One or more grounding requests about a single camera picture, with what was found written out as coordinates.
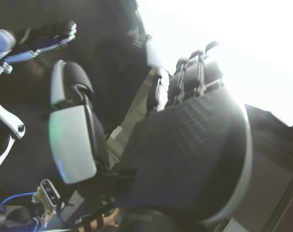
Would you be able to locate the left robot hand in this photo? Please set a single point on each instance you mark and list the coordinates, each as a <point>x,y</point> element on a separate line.
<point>189,154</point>

